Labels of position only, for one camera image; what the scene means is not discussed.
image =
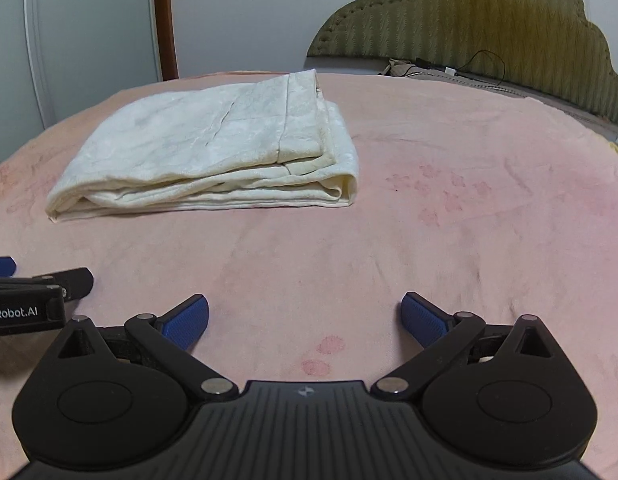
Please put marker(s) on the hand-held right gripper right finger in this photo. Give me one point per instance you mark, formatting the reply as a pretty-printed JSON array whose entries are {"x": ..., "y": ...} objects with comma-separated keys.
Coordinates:
[{"x": 421, "y": 317}]

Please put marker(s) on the brown wooden door frame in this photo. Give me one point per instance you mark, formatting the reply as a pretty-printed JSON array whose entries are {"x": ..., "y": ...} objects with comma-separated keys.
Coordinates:
[{"x": 165, "y": 15}]

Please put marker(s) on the pink blanket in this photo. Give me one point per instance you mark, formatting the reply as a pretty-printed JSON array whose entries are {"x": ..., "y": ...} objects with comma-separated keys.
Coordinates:
[{"x": 389, "y": 240}]

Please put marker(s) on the white pants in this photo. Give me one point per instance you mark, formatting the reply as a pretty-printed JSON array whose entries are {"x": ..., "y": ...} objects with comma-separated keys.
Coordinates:
[{"x": 204, "y": 145}]

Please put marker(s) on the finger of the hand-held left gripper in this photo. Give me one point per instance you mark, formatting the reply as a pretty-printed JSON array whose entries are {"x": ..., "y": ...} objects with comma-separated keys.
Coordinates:
[
  {"x": 76, "y": 282},
  {"x": 1, "y": 266}
]

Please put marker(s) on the beige crumpled cloth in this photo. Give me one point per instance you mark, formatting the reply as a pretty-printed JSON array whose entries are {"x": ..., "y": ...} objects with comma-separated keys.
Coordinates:
[{"x": 399, "y": 67}]

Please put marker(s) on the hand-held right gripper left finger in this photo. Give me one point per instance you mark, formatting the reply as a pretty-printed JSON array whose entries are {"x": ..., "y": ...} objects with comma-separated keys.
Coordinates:
[{"x": 186, "y": 322}]

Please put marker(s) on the flower-patterned wardrobe door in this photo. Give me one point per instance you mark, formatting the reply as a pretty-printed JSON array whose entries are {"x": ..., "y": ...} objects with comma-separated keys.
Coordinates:
[{"x": 79, "y": 35}]

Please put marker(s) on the olive padded headboard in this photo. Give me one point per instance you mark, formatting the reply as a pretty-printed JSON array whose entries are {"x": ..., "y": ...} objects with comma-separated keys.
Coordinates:
[{"x": 489, "y": 15}]

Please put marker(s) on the white charger plug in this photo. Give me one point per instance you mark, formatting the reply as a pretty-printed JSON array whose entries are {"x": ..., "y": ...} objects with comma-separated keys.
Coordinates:
[{"x": 449, "y": 70}]

